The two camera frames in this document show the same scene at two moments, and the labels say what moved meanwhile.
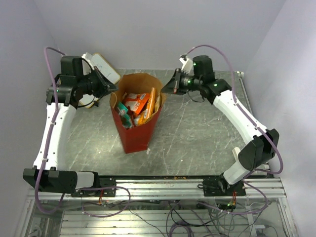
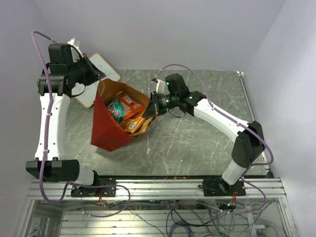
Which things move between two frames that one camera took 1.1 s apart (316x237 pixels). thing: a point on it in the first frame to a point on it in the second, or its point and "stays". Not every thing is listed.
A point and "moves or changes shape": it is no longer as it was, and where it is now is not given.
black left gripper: (105, 87) to (95, 72)
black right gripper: (174, 86) to (153, 105)
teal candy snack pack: (125, 118) to (115, 109)
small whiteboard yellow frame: (108, 70) stays
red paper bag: (137, 140) to (106, 133)
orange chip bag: (149, 110) moves or changes shape
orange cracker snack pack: (136, 101) to (129, 107)
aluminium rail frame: (161, 208) stays
